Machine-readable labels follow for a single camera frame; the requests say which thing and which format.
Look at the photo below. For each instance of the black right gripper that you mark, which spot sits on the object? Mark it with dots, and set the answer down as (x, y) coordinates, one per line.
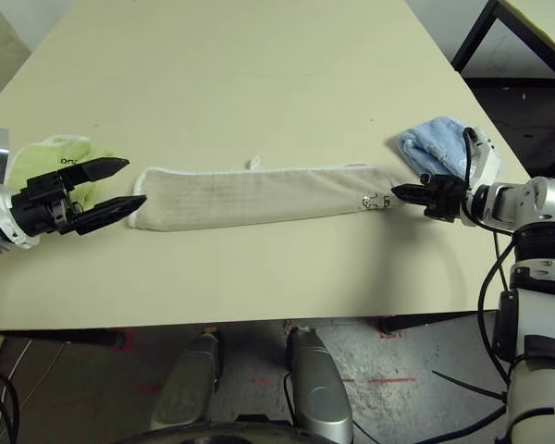
(446, 199)

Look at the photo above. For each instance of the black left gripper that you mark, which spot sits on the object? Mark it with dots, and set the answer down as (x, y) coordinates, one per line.
(41, 203)

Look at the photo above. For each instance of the beige towel with white trim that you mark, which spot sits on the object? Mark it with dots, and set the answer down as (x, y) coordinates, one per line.
(259, 194)

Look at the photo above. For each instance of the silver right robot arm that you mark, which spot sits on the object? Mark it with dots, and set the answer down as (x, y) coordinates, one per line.
(541, 240)

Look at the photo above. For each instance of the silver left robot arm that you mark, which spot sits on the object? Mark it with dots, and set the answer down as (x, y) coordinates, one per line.
(0, 217)

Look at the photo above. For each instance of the light blue folded towel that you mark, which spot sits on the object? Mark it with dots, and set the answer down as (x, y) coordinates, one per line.
(430, 139)

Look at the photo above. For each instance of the light green folded towel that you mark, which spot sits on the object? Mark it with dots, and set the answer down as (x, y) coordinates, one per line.
(37, 157)

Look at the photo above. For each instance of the black-framed side table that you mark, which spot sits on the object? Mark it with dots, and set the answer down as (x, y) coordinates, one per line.
(536, 28)

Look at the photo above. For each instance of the grey left robot leg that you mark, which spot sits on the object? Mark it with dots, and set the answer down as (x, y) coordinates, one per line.
(189, 384)

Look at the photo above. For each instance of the grey robot leg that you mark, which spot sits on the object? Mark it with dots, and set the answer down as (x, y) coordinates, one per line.
(189, 384)
(321, 388)

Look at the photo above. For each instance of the grey right robot leg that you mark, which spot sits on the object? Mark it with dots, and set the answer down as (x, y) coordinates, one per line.
(321, 388)

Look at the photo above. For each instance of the black robot torso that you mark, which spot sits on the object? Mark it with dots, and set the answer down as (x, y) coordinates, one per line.
(213, 432)

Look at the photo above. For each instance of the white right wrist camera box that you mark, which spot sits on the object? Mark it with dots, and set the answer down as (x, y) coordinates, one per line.
(485, 157)

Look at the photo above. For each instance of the black table frame bar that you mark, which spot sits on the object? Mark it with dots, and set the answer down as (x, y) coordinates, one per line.
(435, 320)
(65, 338)

